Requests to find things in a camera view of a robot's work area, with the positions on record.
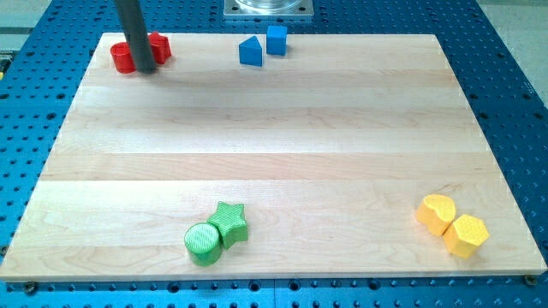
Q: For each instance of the light wooden board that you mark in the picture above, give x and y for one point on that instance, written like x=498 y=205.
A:
x=331 y=148

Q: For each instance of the blue cube block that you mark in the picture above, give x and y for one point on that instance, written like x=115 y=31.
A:
x=276 y=40

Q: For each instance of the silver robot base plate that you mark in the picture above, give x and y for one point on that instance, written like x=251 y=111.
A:
x=267 y=8

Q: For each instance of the yellow hexagon block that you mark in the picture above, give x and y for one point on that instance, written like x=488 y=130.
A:
x=465 y=236

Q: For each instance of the red star block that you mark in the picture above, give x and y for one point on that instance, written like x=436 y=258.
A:
x=160 y=46

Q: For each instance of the red circle block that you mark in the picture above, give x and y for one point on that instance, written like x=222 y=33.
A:
x=122 y=58

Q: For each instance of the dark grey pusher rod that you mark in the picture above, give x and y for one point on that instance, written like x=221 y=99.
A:
x=134 y=29

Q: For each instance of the blue triangle block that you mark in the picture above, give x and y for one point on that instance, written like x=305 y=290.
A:
x=250 y=52

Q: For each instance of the yellow heart block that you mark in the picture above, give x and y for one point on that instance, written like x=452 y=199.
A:
x=436 y=212

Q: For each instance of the green star block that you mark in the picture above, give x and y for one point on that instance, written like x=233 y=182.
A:
x=230 y=221

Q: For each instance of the green circle block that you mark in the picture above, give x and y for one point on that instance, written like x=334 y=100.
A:
x=203 y=243

